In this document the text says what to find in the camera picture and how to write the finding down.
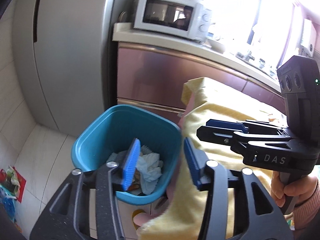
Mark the person's right hand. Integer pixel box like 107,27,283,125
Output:
271,172,319,208

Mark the orange brown wrapper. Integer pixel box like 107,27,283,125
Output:
129,169,142,191

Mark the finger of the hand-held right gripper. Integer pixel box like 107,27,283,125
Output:
205,119,250,133
196,125,250,153

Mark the red plastic bag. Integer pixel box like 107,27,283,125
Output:
0,167,27,203

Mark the grey refrigerator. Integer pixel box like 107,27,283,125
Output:
12,0,120,139

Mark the white tissue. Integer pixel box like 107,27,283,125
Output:
136,145,164,196

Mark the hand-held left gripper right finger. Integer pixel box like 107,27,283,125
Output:
183,137,294,240

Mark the yellow cloth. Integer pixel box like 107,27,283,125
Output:
137,77,295,240

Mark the blue patterned bag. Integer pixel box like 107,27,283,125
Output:
0,187,16,222

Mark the metal faucet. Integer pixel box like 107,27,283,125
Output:
244,46,256,61

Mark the person's right forearm pink sleeve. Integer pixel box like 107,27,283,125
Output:
291,177,320,231

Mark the white appliance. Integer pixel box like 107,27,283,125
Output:
299,17,318,56

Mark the white microwave oven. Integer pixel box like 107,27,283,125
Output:
133,0,213,42

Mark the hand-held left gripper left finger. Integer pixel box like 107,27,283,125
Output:
29,137,142,240

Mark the green plastic bag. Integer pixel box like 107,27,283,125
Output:
4,167,21,196

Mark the kitchen counter cabinet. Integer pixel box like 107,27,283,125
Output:
112,22,288,117

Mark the blue plastic bin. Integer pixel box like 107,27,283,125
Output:
71,104,182,206

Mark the bright window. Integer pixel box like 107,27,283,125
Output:
204,0,303,65

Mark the white bowl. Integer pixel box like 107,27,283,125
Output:
209,39,226,53

